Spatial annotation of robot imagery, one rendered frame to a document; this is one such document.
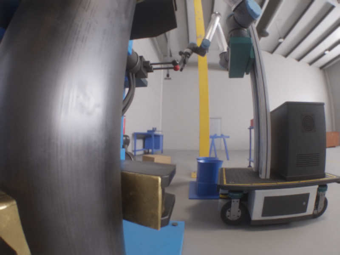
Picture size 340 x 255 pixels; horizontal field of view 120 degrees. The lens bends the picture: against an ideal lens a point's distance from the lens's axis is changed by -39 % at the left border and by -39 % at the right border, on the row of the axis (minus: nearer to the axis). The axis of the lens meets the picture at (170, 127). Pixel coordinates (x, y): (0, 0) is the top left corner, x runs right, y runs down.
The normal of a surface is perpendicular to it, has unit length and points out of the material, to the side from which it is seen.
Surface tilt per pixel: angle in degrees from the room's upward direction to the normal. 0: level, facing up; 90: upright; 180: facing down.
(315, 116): 90
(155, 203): 90
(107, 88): 90
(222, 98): 90
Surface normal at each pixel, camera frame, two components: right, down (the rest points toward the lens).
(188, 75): -0.14, -0.08
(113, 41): 0.96, 0.00
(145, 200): -0.39, -0.08
